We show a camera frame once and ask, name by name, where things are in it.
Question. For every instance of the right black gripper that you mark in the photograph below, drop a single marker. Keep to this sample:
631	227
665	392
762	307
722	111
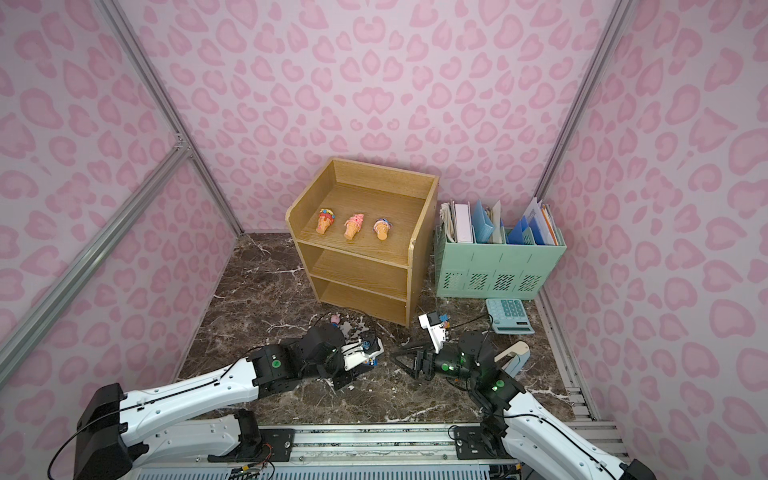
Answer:
426	363

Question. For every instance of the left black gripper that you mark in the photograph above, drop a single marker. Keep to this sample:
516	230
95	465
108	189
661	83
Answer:
347	372

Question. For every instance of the pink ice cream cone toy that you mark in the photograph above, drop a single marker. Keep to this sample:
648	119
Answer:
353	225

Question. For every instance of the sprinkled ice cream cone toy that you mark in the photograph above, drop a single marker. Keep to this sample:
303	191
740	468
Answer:
326	218

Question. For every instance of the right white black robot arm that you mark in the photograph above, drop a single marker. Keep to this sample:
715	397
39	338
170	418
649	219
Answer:
514	420

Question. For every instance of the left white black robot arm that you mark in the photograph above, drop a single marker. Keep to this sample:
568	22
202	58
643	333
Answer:
114	429

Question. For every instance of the white blue stapler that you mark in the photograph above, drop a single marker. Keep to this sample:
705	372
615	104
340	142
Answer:
514	358

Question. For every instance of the mint green calculator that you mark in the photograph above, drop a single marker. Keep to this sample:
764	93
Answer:
508	317

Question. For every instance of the mint green file organizer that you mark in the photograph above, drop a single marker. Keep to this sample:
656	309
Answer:
484	271

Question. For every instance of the wooden three-tier shelf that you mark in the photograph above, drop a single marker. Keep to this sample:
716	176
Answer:
382	279

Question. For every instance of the papers and folders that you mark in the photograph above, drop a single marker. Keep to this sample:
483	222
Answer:
466	223

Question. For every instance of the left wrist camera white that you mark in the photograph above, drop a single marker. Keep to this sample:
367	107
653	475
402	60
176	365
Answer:
361	353

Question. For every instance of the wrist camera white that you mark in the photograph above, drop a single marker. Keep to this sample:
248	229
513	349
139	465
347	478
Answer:
437	328
361	353

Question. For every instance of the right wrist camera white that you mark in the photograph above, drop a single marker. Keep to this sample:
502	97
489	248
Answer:
437	328

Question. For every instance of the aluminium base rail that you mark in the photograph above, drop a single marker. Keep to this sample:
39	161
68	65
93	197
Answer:
372	451

